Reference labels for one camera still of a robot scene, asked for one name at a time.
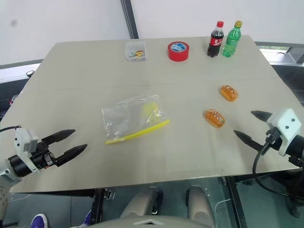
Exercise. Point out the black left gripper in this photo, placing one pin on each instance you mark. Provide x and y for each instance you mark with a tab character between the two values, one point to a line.
41	155

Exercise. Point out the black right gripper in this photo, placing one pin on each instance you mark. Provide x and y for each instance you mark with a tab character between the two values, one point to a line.
274	140

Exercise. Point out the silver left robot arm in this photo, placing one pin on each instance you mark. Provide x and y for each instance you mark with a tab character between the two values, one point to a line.
4	190

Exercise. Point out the orange toy bread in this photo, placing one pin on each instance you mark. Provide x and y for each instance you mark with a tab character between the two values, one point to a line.
215	118
229	93

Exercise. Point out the clear yellow-zip plastic bag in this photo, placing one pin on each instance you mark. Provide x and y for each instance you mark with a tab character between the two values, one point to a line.
126	116

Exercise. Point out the black table leg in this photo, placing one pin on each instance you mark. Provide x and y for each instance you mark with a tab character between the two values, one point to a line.
236	202
97	204

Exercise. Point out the purple shoe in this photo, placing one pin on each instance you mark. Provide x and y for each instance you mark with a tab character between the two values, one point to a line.
87	217
40	221

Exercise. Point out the green yellow-cap soda bottle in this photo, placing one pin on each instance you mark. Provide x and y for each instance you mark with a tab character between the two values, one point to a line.
230	42

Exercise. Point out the red-cap cola bottle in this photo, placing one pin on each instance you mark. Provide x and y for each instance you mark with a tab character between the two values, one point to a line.
215	44

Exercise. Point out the grey rounded robot leg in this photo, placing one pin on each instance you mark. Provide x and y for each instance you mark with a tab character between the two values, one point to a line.
199	204
140	202

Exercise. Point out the red tape roll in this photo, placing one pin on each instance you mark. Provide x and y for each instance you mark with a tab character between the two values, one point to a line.
178	53

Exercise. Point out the clear plastic box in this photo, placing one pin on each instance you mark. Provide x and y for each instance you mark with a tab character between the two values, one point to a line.
135	58

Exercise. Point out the colourful small clips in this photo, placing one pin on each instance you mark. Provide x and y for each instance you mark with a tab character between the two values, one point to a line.
136	53

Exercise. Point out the grey robot torso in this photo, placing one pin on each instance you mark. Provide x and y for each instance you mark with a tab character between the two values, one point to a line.
152	222

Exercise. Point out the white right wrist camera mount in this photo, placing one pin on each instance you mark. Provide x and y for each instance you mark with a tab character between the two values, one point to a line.
285	123

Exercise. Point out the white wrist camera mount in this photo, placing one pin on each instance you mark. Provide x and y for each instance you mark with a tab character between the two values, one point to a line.
23	140
285	123

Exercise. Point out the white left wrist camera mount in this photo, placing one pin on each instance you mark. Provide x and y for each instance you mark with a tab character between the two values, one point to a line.
23	140

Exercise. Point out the dark grey window post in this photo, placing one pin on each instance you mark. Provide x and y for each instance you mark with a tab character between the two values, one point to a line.
129	19

